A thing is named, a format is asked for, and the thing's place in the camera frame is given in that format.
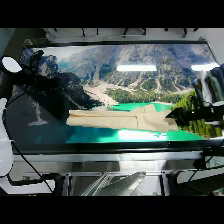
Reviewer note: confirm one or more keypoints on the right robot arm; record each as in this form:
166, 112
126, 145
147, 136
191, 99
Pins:
200, 115

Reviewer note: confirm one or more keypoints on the dark green garment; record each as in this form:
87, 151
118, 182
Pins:
215, 87

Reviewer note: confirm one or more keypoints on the blue garment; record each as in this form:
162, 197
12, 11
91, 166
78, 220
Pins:
220, 75

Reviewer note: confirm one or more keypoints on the white garment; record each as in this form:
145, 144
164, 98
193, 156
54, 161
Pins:
206, 88

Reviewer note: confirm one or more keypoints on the silver frame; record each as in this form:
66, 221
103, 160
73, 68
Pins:
110, 166

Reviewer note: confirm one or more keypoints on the beige shirt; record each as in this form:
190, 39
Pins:
110, 118

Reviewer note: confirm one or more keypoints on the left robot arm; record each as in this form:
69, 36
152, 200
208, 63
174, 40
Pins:
4, 150

